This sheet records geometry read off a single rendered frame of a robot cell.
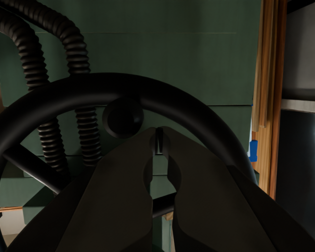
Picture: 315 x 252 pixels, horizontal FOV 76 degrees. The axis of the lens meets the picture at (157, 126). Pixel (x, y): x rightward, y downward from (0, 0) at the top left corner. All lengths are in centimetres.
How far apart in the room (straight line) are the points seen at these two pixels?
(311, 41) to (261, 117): 63
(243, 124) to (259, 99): 144
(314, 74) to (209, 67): 154
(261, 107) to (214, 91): 147
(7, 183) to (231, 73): 45
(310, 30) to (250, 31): 158
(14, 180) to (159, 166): 27
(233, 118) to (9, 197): 44
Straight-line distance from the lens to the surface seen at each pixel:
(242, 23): 40
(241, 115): 39
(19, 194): 48
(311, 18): 199
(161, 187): 40
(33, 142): 43
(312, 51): 192
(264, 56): 183
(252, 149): 142
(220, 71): 38
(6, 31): 28
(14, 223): 373
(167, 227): 89
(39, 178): 22
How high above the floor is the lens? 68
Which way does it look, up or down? 11 degrees up
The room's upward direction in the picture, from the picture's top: 180 degrees clockwise
